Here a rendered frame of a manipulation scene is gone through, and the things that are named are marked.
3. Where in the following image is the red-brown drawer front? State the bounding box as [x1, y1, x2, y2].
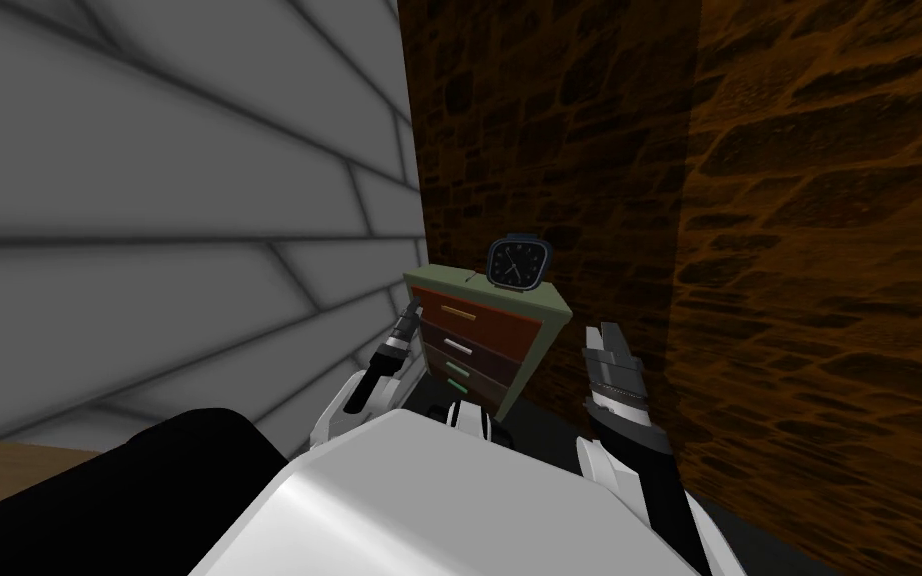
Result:
[411, 286, 545, 364]

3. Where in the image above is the green chest of drawers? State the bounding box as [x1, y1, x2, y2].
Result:
[402, 265, 574, 423]

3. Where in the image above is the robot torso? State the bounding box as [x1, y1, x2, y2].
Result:
[188, 399, 707, 576]

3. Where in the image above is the black square clock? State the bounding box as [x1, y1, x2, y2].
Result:
[484, 232, 553, 294]

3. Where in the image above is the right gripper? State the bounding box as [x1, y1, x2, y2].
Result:
[581, 321, 646, 397]

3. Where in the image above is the dark brown drawer front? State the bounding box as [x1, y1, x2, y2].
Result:
[419, 318, 530, 391]

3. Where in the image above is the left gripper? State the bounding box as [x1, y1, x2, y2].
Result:
[392, 299, 426, 345]

